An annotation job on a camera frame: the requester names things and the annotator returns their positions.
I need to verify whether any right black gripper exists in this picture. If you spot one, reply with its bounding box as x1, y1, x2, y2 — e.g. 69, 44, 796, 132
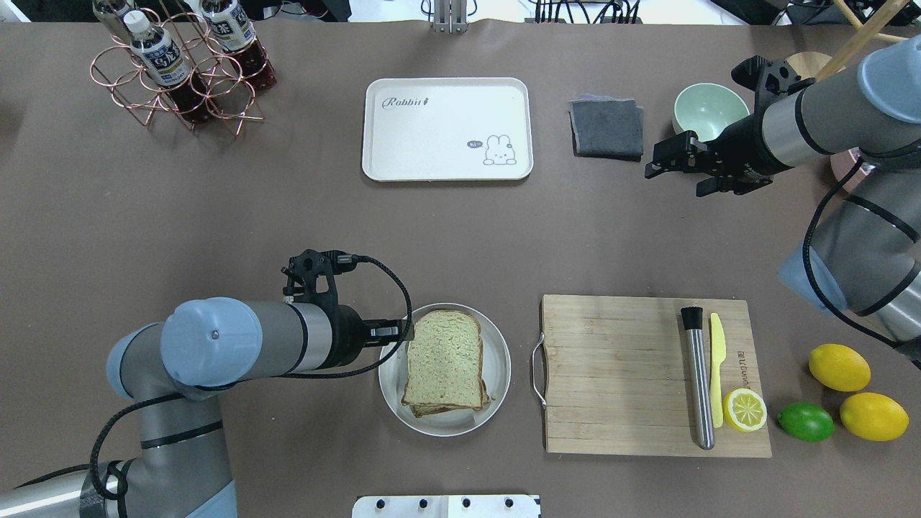
644, 114, 791, 198

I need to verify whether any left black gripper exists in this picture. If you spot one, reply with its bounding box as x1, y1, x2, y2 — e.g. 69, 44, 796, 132
330, 306, 414, 368

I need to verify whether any bread slice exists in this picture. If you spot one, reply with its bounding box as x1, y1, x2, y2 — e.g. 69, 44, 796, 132
410, 394, 493, 419
401, 309, 486, 406

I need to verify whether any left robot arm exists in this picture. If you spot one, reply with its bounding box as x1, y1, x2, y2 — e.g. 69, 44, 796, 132
2, 297, 412, 517

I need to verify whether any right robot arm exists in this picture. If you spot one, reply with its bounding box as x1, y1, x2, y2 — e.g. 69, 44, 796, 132
645, 37, 920, 365

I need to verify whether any cream rabbit serving tray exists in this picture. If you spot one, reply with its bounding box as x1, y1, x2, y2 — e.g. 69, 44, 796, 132
361, 78, 534, 181

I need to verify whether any grey round plate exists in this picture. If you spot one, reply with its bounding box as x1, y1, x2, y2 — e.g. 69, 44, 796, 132
378, 302, 511, 438

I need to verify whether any mint green bowl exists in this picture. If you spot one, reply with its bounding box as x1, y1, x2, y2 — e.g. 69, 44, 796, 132
672, 83, 750, 143

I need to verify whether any grey folded cloth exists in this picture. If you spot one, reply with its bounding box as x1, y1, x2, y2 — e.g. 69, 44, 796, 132
569, 96, 645, 161

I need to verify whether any pink bowl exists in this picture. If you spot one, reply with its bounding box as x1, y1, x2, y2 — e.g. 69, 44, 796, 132
831, 147, 875, 193

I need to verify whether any steel muddler black tip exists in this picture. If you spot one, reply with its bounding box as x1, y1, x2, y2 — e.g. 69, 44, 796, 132
680, 307, 716, 450

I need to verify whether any yellow plastic knife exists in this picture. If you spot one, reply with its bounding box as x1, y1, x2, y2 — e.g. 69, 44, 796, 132
709, 312, 727, 429

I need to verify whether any wooden mug tree stand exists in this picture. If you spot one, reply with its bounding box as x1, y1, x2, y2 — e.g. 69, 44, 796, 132
786, 1, 909, 81

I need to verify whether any wooden cutting board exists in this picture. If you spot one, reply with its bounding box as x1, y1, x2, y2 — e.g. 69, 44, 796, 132
538, 294, 772, 458

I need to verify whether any upper whole lemon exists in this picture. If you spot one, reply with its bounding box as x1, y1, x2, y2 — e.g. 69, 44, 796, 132
808, 343, 872, 391

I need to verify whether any whole lemon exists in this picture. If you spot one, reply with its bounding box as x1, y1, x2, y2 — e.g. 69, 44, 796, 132
840, 391, 910, 442
808, 343, 872, 391

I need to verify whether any lemon half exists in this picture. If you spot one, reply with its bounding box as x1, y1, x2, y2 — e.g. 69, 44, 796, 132
722, 388, 768, 432

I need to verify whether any green lime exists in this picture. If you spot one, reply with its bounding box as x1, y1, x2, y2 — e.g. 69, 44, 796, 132
777, 402, 836, 442

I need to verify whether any lower whole lemon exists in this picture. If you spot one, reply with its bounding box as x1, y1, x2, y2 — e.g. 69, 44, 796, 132
840, 391, 910, 442

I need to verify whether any right tea bottle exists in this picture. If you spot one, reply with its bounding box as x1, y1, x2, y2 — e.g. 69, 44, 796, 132
200, 1, 277, 92

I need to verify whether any tea bottle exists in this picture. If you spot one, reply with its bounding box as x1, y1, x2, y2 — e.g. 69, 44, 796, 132
91, 0, 136, 44
122, 9, 212, 124
200, 1, 277, 92

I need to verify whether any front tea bottle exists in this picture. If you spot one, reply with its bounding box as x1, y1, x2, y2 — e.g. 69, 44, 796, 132
122, 9, 212, 124

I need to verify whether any left rear tea bottle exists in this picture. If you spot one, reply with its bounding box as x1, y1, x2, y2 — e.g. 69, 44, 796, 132
91, 0, 136, 44

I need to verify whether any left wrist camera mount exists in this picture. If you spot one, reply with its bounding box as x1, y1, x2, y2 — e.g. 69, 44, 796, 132
281, 249, 358, 309

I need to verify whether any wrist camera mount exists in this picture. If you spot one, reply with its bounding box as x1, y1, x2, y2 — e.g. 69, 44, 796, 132
281, 249, 358, 309
730, 55, 816, 112

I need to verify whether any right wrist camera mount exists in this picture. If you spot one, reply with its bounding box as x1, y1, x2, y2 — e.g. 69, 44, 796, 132
730, 55, 816, 112

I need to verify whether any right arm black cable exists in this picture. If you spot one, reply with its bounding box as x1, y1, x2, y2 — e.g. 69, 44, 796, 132
802, 155, 921, 353

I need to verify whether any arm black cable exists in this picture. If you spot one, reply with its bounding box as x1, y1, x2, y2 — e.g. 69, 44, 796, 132
14, 253, 414, 501
802, 155, 921, 353

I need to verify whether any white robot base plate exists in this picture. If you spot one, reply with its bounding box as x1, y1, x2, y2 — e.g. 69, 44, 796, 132
351, 493, 543, 517

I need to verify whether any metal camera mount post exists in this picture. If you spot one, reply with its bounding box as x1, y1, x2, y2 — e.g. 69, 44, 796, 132
429, 0, 469, 34

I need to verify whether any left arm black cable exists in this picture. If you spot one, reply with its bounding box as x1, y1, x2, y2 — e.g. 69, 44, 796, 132
14, 253, 414, 501

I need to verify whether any copper wire bottle rack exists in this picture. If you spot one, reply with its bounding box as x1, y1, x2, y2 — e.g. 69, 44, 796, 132
90, 1, 263, 137

